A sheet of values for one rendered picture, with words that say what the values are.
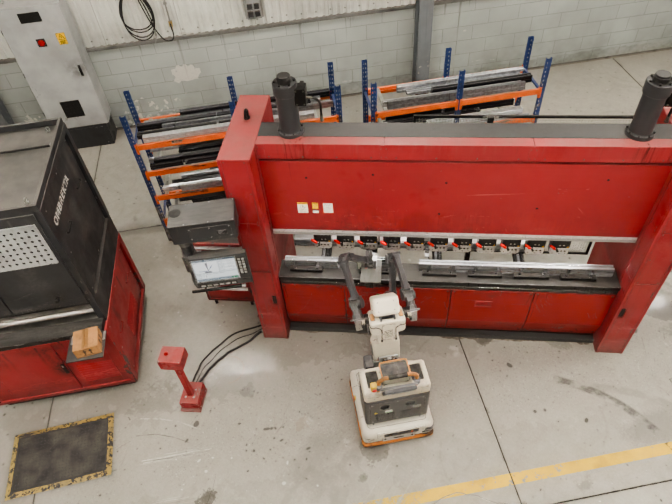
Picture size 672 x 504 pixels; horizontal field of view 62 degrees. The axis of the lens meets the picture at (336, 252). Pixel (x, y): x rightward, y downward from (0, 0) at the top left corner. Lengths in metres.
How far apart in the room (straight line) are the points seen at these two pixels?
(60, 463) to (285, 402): 2.04
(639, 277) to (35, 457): 5.43
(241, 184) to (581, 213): 2.64
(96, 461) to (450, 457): 3.10
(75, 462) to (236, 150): 3.16
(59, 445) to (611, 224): 5.12
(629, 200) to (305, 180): 2.47
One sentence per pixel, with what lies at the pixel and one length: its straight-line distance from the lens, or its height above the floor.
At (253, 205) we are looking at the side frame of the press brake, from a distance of 4.43.
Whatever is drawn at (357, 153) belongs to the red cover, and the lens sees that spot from 4.21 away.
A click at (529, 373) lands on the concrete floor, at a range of 5.74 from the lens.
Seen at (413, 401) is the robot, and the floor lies 0.59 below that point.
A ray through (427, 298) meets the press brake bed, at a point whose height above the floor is 0.63.
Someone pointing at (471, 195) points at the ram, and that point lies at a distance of 4.51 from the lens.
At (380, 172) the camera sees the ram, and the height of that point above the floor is 2.03.
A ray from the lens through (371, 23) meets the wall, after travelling 8.53.
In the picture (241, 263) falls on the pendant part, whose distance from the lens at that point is 4.53.
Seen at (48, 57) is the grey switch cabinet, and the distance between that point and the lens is 8.38.
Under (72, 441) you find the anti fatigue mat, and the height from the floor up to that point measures 0.01.
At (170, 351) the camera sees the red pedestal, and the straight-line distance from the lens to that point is 5.04.
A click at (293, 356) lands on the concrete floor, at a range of 5.71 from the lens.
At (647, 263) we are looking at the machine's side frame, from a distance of 5.09.
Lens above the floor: 4.81
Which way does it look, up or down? 48 degrees down
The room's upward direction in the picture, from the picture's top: 5 degrees counter-clockwise
